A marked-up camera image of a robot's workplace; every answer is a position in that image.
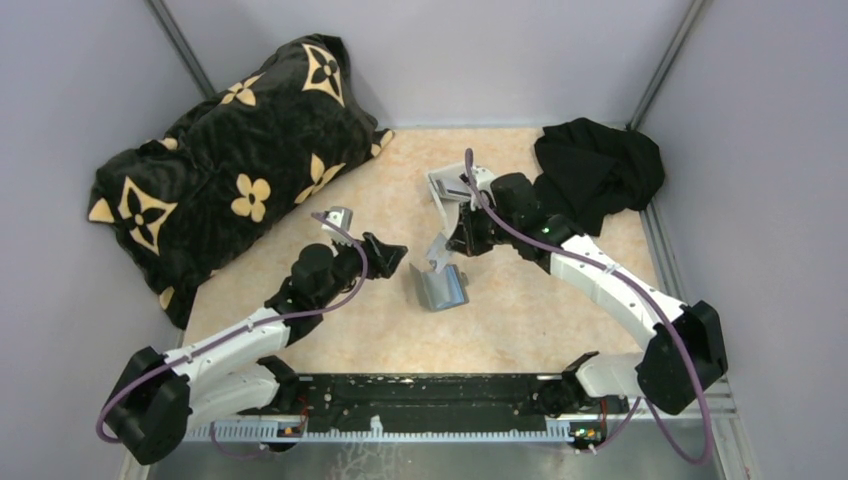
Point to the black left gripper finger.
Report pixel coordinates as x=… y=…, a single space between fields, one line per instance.
x=387 y=266
x=393 y=253

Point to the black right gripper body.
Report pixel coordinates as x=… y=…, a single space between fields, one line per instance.
x=482 y=232

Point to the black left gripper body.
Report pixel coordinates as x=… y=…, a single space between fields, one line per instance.
x=368 y=259

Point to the silver grey card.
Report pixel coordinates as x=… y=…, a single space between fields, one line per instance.
x=438 y=255

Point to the white plastic card tray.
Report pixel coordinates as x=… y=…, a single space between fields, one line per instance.
x=448 y=211

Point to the grey card holder wallet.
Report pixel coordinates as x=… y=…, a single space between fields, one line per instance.
x=440 y=291

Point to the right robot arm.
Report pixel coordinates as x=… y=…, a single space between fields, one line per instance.
x=682 y=351

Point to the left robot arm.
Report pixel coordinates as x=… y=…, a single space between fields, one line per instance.
x=323 y=278

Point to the grey cards in tray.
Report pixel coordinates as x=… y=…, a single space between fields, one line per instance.
x=453 y=190

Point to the black crumpled cloth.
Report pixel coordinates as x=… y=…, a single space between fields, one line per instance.
x=589 y=171

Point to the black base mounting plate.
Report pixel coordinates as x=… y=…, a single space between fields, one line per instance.
x=418 y=403

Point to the black floral pillow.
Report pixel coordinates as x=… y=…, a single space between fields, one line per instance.
x=185 y=205

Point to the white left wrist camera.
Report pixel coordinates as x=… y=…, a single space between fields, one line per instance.
x=336 y=223

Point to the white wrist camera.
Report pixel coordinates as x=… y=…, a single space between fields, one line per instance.
x=483 y=177
x=336 y=223

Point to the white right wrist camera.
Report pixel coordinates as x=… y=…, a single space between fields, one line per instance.
x=483 y=177

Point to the white cable duct strip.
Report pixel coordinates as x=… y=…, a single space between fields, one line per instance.
x=271 y=430

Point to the aluminium frame rail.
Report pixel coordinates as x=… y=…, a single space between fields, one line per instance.
x=172 y=402

